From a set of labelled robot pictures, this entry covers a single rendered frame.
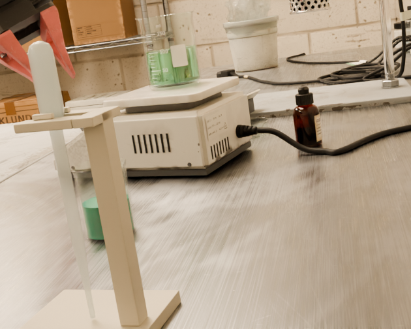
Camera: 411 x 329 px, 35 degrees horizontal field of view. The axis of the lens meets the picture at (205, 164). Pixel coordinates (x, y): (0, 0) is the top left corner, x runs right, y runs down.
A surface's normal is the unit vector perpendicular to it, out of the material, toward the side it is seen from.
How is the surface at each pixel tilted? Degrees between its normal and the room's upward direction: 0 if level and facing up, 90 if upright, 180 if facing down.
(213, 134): 90
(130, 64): 90
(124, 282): 90
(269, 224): 0
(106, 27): 89
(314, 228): 0
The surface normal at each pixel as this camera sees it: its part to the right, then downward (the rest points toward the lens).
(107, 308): -0.15, -0.96
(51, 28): 0.43, 0.10
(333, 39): -0.18, 0.25
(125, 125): -0.43, 0.27
